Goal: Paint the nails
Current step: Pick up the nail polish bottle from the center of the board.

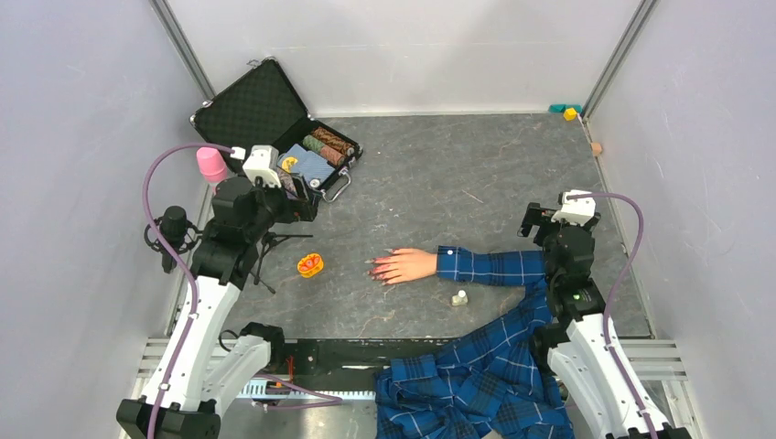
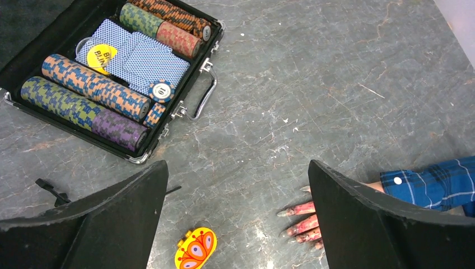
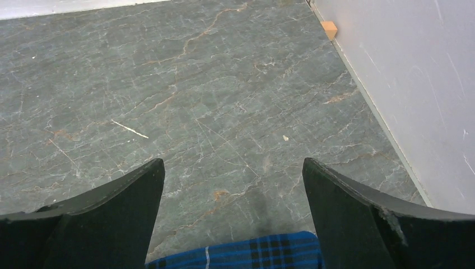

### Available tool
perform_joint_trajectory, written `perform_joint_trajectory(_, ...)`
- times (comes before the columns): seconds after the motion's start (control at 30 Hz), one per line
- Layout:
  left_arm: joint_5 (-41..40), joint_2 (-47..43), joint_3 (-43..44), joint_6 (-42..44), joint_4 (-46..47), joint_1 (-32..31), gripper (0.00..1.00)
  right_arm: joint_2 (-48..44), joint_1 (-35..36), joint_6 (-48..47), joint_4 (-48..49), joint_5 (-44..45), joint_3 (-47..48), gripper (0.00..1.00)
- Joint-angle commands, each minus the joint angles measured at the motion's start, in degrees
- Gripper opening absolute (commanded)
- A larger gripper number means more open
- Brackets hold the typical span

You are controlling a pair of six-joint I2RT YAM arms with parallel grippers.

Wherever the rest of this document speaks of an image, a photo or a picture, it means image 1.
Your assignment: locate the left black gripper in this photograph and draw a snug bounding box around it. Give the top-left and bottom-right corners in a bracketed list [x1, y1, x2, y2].
[244, 172, 321, 241]

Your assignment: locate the nail polish bottle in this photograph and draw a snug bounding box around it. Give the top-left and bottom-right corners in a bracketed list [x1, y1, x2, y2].
[450, 290, 469, 306]

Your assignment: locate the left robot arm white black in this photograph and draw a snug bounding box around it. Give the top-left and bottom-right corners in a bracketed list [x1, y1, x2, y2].
[116, 177, 317, 438]

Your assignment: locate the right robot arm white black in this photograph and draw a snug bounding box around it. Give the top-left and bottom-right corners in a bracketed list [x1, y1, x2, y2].
[519, 198, 691, 438]

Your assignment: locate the mannequin hand with painted nails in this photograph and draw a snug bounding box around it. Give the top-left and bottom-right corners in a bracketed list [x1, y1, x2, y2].
[367, 248, 437, 285]

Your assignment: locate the black tripod stand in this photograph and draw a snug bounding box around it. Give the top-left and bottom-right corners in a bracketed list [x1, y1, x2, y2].
[252, 231, 313, 294]

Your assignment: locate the orange yellow round toy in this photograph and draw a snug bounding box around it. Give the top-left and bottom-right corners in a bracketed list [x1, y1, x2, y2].
[296, 252, 324, 278]

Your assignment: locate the pink microphone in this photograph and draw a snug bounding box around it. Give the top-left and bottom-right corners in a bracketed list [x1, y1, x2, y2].
[196, 147, 229, 187]

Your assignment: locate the open black poker chip case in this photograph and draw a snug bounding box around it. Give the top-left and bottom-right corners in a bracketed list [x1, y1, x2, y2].
[189, 57, 363, 203]

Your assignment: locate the yellow cube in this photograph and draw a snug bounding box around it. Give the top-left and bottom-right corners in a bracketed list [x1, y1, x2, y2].
[563, 107, 578, 122]

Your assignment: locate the teal block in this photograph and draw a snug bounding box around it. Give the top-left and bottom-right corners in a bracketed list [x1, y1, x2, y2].
[548, 103, 583, 113]

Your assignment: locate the blue plaid shirt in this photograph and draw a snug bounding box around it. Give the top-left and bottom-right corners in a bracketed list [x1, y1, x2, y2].
[375, 246, 575, 438]

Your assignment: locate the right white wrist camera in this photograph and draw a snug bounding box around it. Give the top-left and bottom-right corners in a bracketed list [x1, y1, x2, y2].
[551, 189, 597, 227]

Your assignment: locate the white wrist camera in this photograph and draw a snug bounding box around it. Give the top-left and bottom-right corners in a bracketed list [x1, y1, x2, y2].
[551, 189, 597, 227]
[242, 145, 281, 188]

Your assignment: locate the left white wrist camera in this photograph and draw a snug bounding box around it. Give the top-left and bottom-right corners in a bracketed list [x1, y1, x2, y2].
[242, 145, 281, 188]

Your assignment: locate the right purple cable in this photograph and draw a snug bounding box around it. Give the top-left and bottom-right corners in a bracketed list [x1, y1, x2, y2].
[566, 191, 660, 439]

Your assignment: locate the purple cable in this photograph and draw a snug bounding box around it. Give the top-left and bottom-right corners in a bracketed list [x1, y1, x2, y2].
[566, 191, 660, 439]
[141, 143, 247, 439]

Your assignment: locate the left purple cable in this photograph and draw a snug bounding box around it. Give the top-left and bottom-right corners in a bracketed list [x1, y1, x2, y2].
[141, 143, 247, 439]

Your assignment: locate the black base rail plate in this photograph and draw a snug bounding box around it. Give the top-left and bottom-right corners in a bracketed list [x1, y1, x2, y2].
[263, 337, 452, 391]

